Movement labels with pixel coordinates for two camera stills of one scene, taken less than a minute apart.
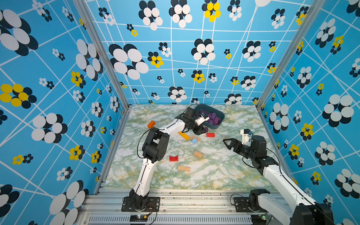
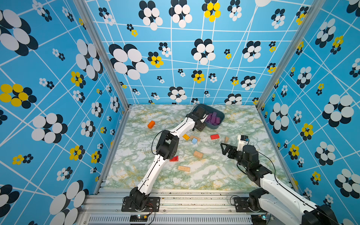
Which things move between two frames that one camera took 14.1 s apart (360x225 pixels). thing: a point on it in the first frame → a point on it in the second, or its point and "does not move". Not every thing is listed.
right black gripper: (234, 141) → (233, 150)
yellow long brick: (183, 135) does not move
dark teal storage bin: (219, 113) does not move
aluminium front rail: (176, 207) does not move
